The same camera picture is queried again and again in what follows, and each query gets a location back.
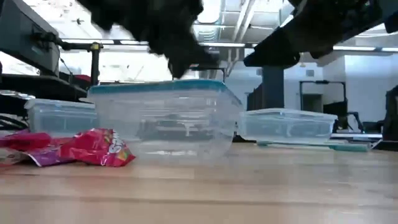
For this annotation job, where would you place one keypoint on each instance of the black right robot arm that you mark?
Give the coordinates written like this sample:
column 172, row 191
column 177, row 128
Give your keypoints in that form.
column 391, row 118

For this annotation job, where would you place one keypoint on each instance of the small red object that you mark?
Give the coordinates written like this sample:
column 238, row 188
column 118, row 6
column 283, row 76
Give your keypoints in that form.
column 82, row 78

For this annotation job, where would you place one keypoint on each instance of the purple candy pack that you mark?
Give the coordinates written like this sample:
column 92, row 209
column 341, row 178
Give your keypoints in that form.
column 49, row 157

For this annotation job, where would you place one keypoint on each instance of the pale orange candy pack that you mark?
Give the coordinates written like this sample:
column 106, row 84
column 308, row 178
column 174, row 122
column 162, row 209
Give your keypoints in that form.
column 11, row 157

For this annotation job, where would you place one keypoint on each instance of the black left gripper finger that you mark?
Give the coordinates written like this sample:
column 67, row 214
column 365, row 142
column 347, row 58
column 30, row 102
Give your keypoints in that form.
column 189, row 62

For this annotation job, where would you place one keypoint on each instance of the dark partition pillar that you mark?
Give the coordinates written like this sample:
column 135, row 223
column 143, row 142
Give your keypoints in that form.
column 272, row 87

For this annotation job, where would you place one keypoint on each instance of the long ceiling light strip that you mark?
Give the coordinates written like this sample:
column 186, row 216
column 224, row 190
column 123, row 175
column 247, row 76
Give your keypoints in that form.
column 224, row 45

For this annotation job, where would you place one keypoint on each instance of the black background robot arm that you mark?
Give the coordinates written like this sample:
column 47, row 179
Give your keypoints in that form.
column 371, row 127

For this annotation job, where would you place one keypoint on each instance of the medium teal-rimmed plastic lid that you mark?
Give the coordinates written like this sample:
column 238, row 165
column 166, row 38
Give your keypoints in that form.
column 348, row 147

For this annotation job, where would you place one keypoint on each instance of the red Skittles candy pack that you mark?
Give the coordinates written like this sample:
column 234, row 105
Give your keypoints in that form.
column 93, row 149

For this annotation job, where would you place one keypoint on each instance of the grey monitor back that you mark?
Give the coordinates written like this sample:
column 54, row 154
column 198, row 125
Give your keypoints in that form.
column 21, row 34

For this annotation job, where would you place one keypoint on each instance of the black tubular stand frame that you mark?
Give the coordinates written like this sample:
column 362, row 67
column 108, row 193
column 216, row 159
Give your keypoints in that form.
column 223, row 74

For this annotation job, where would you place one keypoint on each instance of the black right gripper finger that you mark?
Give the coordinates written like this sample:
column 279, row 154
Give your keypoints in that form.
column 276, row 49

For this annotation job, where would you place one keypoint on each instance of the clear container with blue rim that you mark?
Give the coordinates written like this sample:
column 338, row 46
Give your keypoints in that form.
column 155, row 86

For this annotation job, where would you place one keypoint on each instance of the black desk shelf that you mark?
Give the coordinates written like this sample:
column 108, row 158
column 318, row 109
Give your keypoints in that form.
column 40, row 87

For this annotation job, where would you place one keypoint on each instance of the black pole with yellow cap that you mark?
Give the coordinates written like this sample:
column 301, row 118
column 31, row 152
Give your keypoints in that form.
column 94, row 65

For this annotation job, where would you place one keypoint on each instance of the large clear plastic container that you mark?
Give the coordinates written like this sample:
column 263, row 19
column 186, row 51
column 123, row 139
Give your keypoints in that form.
column 59, row 119

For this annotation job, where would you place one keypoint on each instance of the small clear plastic container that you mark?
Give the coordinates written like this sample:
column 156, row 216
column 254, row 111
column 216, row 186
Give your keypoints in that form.
column 168, row 124

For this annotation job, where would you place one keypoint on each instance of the medium clear plastic container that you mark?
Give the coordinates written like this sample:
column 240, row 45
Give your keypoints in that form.
column 286, row 127

